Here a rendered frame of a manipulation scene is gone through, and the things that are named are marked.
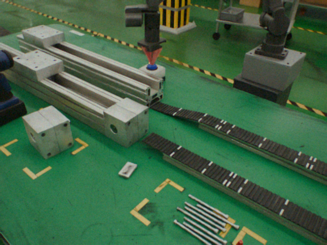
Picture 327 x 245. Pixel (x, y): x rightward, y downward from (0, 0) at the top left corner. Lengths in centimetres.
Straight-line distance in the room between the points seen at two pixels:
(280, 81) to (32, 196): 95
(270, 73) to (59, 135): 83
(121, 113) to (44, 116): 22
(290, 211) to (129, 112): 49
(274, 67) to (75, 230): 92
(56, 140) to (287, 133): 71
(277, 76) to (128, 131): 66
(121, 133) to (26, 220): 32
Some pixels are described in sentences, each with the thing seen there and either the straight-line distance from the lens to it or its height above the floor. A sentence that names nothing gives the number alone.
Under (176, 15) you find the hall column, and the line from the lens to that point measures 418.
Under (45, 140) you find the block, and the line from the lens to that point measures 83.
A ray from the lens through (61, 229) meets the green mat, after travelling 70.
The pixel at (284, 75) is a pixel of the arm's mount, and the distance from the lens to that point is 121.
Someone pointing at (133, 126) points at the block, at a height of 84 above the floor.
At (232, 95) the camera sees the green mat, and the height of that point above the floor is 78.
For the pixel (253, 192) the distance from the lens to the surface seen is 73.
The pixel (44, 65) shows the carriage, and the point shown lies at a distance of 110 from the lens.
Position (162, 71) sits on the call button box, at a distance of 116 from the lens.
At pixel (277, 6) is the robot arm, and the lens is 120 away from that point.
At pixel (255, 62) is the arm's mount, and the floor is 86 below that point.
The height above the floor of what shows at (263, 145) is 81.
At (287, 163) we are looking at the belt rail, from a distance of 87.
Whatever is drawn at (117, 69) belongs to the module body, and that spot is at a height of 84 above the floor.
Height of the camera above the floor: 134
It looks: 36 degrees down
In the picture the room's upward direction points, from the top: 1 degrees clockwise
